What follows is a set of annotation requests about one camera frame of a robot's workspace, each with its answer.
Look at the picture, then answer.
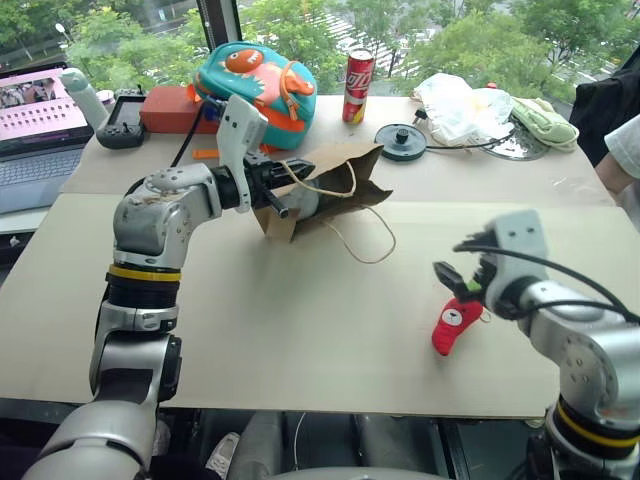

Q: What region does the teal monster backpack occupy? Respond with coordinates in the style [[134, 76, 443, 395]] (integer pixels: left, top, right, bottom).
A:
[[193, 41, 318, 152]]

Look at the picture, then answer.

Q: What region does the black window frame post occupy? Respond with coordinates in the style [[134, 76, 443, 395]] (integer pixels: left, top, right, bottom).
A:
[[195, 0, 241, 52]]

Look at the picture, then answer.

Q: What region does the person in white sleeve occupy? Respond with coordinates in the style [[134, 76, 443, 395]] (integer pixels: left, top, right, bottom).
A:
[[593, 113, 640, 231]]

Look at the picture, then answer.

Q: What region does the black handheld controller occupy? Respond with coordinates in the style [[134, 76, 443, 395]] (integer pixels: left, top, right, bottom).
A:
[[95, 87, 148, 150]]

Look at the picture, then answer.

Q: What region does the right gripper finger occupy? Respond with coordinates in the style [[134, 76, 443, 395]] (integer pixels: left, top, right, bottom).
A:
[[446, 279, 484, 304], [432, 260, 465, 285]]

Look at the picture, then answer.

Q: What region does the light green cloth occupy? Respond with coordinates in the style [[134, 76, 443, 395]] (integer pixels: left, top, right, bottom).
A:
[[509, 96, 581, 153]]

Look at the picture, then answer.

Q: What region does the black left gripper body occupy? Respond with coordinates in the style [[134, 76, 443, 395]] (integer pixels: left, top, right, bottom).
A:
[[243, 153, 282, 209]]

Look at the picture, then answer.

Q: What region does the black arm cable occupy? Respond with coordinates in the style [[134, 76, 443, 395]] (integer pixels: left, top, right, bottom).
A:
[[453, 238, 640, 324], [169, 97, 224, 169]]

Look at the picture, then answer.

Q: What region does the red drink can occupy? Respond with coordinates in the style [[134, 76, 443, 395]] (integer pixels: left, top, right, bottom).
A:
[[341, 48, 377, 125]]

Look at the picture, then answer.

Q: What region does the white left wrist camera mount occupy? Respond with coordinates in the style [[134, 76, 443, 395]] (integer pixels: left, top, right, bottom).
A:
[[215, 93, 271, 215]]

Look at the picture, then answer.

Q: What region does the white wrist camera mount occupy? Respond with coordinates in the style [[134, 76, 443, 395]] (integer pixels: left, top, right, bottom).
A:
[[478, 209, 552, 312], [215, 93, 271, 215]]

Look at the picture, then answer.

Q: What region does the black disc power cable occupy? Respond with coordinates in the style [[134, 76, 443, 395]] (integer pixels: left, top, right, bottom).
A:
[[412, 108, 516, 152]]

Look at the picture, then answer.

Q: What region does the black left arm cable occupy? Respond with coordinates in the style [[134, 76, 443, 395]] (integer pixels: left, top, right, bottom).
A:
[[169, 97, 224, 169]]

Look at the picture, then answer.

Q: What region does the round metal tray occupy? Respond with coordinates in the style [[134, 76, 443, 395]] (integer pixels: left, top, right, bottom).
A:
[[481, 119, 552, 162]]

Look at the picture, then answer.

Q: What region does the black garment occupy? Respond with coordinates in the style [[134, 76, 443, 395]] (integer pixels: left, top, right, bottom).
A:
[[568, 63, 640, 167]]

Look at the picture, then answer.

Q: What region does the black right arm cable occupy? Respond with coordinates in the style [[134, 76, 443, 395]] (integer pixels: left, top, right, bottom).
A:
[[453, 238, 640, 324]]

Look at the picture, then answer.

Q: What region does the grey shoe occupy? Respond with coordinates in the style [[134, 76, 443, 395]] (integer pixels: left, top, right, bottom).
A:
[[205, 431, 242, 474]]

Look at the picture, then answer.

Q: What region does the orange rectangular box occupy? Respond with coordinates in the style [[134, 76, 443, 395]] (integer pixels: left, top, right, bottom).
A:
[[139, 84, 222, 135]]

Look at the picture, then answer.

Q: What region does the open grey laptop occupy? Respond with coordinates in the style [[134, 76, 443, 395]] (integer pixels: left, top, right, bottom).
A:
[[0, 62, 97, 216]]

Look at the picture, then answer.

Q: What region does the black round disc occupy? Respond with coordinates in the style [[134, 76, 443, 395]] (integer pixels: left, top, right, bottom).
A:
[[374, 122, 430, 163]]

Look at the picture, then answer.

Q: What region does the brown paper bag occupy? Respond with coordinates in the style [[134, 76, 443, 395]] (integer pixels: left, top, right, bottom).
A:
[[249, 141, 398, 265]]

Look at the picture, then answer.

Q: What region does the white plastic bag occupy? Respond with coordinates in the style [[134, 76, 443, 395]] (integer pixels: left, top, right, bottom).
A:
[[411, 72, 517, 147]]

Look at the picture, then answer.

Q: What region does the grey plush toy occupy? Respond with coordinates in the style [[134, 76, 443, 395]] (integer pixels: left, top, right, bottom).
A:
[[278, 179, 322, 220]]

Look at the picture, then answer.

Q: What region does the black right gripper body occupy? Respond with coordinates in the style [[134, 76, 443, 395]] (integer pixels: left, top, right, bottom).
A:
[[468, 249, 499, 307]]

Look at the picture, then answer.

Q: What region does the white and green handle device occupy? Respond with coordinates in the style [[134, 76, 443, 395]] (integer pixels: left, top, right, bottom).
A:
[[60, 67, 111, 137]]

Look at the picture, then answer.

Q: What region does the grey rounded leg shape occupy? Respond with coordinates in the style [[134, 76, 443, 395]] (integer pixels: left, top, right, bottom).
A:
[[227, 411, 287, 480]]

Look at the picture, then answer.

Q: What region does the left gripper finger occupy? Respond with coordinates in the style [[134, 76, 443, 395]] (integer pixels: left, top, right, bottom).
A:
[[262, 188, 292, 219], [269, 158, 317, 181]]

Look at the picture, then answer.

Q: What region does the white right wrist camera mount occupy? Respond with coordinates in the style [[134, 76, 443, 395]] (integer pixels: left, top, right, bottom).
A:
[[478, 209, 552, 312]]

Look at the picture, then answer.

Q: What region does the red carrot plush toy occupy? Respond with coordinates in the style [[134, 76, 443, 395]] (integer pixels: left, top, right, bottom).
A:
[[431, 282, 492, 358]]

